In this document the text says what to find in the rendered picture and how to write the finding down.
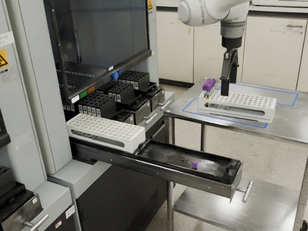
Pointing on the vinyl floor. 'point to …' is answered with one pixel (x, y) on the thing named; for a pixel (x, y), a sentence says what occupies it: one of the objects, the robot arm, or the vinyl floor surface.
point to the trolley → (294, 118)
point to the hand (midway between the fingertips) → (228, 86)
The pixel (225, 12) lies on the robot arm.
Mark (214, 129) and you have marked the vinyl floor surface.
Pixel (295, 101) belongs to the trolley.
